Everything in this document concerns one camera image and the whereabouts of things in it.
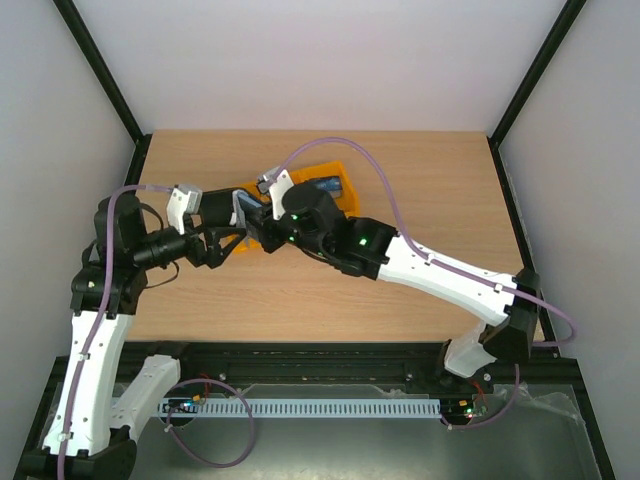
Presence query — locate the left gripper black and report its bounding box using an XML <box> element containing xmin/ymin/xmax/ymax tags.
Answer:
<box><xmin>133</xmin><ymin>209</ymin><xmax>247</xmax><ymax>270</ymax></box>

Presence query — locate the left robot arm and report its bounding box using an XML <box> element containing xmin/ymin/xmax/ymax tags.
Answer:
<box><xmin>19</xmin><ymin>185</ymin><xmax>246</xmax><ymax>479</ymax></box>

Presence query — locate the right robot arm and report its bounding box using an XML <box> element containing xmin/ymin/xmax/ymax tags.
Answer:
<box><xmin>237</xmin><ymin>182</ymin><xmax>540</xmax><ymax>392</ymax></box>

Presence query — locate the blue card stack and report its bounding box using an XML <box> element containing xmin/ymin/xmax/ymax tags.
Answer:
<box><xmin>311</xmin><ymin>176</ymin><xmax>343</xmax><ymax>198</ymax></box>

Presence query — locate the orange plastic sorting bin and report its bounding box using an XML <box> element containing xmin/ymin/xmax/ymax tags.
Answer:
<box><xmin>233</xmin><ymin>160</ymin><xmax>360</xmax><ymax>254</ymax></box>

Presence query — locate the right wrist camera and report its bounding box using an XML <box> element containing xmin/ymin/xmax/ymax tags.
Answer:
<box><xmin>256</xmin><ymin>167</ymin><xmax>294</xmax><ymax>220</ymax></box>

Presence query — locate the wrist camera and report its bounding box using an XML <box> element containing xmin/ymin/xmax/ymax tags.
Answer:
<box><xmin>256</xmin><ymin>167</ymin><xmax>294</xmax><ymax>220</ymax></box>
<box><xmin>166</xmin><ymin>184</ymin><xmax>203</xmax><ymax>235</ymax></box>

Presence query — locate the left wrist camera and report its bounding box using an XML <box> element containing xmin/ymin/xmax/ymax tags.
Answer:
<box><xmin>166</xmin><ymin>184</ymin><xmax>203</xmax><ymax>235</ymax></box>

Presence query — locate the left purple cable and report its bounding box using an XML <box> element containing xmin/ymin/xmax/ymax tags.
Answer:
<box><xmin>55</xmin><ymin>183</ymin><xmax>176</xmax><ymax>480</ymax></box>

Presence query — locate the purple cable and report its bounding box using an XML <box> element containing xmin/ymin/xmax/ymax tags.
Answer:
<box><xmin>272</xmin><ymin>137</ymin><xmax>581</xmax><ymax>430</ymax></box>
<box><xmin>55</xmin><ymin>183</ymin><xmax>176</xmax><ymax>480</ymax></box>

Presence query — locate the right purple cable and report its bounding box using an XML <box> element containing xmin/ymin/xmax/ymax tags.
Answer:
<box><xmin>272</xmin><ymin>137</ymin><xmax>581</xmax><ymax>430</ymax></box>

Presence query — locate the black aluminium frame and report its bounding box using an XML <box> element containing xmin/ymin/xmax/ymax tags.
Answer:
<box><xmin>14</xmin><ymin>1</ymin><xmax>614</xmax><ymax>479</ymax></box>

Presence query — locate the white slotted cable duct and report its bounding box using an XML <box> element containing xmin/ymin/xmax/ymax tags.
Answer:
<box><xmin>158</xmin><ymin>398</ymin><xmax>441</xmax><ymax>419</ymax></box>

